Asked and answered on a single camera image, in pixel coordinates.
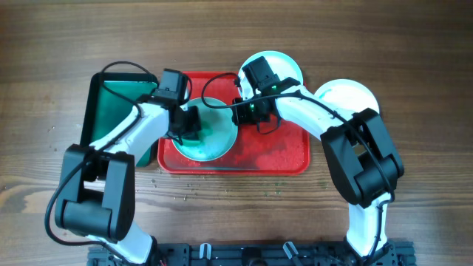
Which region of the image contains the light blue plate bottom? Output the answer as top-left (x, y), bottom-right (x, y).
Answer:
top-left (172, 98), bottom-right (238, 162)

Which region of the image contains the light blue plate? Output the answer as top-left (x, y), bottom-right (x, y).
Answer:
top-left (172, 98), bottom-right (238, 162)
top-left (238, 50), bottom-right (304, 89)

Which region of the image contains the light blue plate top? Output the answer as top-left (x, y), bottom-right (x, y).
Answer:
top-left (238, 50), bottom-right (304, 89)

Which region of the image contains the green sponge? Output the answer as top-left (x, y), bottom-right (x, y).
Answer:
top-left (177, 131), bottom-right (202, 146)

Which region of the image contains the white plate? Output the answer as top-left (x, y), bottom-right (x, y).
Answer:
top-left (314, 79), bottom-right (381, 114)

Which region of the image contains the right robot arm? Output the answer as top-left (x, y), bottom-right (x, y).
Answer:
top-left (233, 51), bottom-right (404, 262)

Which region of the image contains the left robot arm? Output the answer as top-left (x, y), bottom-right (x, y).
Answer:
top-left (44, 69), bottom-right (200, 265)

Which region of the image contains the red plastic tray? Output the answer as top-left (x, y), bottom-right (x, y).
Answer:
top-left (157, 72), bottom-right (310, 175)

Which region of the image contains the black tray with green water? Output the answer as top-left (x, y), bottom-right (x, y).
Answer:
top-left (80, 72), bottom-right (158, 146)

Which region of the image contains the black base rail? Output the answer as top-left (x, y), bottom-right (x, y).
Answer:
top-left (86, 240), bottom-right (417, 266)

